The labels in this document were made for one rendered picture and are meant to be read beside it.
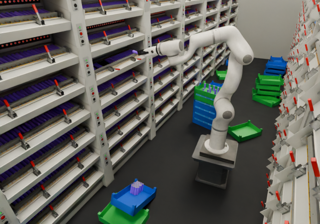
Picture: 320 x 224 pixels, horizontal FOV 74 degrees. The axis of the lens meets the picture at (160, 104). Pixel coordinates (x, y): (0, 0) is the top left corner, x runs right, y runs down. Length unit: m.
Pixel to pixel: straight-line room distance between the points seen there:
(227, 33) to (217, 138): 0.76
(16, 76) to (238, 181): 1.73
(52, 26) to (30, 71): 0.25
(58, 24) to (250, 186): 1.78
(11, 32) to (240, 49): 1.17
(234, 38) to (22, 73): 1.15
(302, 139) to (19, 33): 1.24
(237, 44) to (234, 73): 0.19
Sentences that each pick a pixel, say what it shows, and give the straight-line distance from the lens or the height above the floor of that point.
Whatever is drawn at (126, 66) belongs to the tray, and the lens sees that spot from 1.70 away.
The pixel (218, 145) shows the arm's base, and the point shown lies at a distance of 1.72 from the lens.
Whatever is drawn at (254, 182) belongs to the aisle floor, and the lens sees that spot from 2.04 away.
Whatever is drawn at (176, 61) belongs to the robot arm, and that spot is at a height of 1.03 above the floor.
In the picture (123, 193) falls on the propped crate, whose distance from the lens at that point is 1.78.
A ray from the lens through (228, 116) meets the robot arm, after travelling 1.51.
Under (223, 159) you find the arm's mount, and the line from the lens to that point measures 1.71.
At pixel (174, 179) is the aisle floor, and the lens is 1.94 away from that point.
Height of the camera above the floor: 1.45
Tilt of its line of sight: 29 degrees down
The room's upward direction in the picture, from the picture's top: 2 degrees counter-clockwise
